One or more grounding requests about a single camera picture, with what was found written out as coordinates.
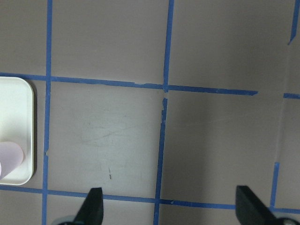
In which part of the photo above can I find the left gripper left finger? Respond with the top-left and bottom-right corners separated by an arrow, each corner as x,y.
74,187 -> 104,225

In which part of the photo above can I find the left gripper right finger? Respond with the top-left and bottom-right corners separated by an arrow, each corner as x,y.
235,185 -> 277,225

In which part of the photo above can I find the cream plastic tray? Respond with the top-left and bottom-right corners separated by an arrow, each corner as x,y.
0,77 -> 37,186

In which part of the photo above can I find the pink plastic cup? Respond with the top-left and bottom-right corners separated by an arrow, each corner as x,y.
0,142 -> 24,179

